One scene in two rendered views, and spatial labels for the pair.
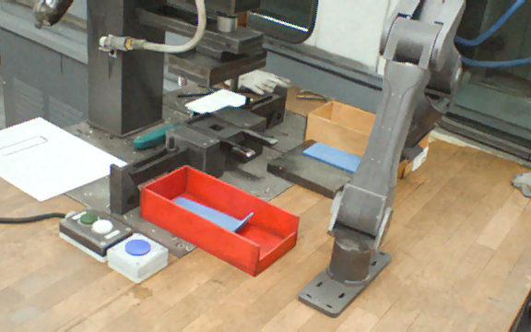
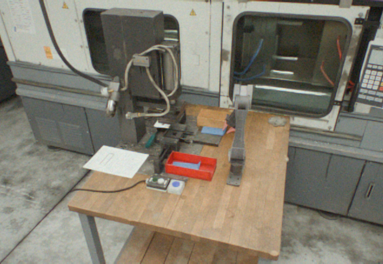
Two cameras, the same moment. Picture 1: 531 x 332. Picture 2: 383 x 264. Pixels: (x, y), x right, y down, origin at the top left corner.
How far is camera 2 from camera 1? 73 cm
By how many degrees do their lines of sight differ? 14
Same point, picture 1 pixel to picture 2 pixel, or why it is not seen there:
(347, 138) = (213, 122)
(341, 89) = (197, 98)
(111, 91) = (131, 130)
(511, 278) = (280, 157)
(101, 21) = (123, 108)
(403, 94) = (243, 118)
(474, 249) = (266, 151)
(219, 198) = (187, 158)
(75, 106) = (74, 124)
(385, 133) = (240, 130)
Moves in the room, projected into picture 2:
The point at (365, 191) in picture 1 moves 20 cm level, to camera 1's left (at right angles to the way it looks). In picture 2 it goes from (237, 148) to (199, 155)
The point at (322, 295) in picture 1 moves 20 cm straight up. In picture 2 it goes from (233, 181) to (235, 149)
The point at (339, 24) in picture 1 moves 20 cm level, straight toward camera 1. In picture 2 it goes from (191, 75) to (196, 86)
